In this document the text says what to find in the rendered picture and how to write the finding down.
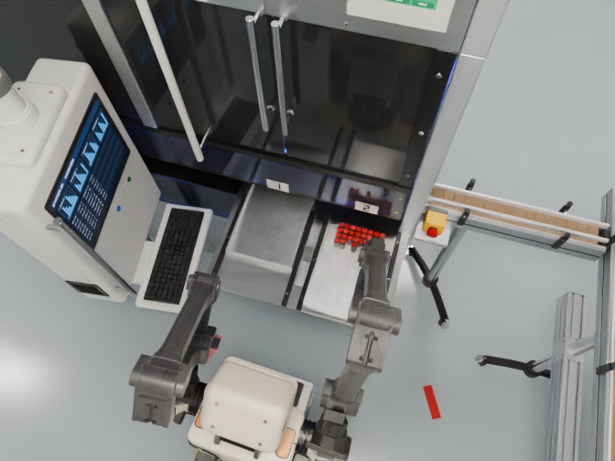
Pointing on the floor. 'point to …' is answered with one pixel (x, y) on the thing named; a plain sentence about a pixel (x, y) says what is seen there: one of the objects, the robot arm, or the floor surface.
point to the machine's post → (453, 105)
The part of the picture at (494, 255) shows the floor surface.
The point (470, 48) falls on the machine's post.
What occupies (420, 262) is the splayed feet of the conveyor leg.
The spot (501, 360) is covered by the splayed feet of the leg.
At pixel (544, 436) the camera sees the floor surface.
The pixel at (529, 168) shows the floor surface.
